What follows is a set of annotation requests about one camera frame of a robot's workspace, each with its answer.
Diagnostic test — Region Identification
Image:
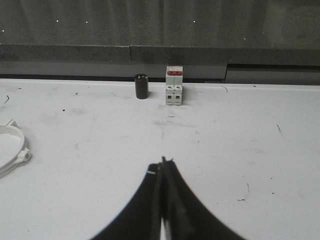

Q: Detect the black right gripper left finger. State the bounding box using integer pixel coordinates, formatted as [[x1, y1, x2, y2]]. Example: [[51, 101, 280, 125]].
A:
[[93, 163, 162, 240]]

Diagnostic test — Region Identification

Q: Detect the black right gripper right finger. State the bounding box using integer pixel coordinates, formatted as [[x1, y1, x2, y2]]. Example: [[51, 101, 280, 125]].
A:
[[161, 156, 243, 240]]

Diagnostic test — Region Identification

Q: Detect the dark brown cylindrical capacitor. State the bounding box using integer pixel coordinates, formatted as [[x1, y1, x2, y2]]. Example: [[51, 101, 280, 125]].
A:
[[134, 73, 149, 100]]

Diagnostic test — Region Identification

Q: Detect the white circuit breaker red switch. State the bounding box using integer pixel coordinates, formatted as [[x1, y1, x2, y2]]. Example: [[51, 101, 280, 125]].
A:
[[165, 65, 183, 106]]

